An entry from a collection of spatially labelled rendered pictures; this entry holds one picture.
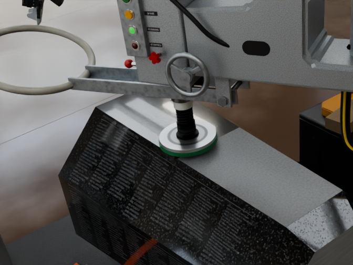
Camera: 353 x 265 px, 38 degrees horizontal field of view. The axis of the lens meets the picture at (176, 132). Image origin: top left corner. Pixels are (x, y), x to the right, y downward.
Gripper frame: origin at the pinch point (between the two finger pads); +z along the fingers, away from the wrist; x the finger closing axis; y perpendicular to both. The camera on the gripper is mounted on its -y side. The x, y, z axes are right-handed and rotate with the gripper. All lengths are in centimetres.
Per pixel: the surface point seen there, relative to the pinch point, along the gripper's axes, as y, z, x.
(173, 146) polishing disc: -58, 0, 67
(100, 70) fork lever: -28.5, -4.6, 34.2
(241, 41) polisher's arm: -67, -51, 73
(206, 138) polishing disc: -69, -4, 64
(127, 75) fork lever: -39, -8, 40
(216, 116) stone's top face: -77, 3, 43
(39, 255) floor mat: -10, 120, 38
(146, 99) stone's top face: -50, 17, 21
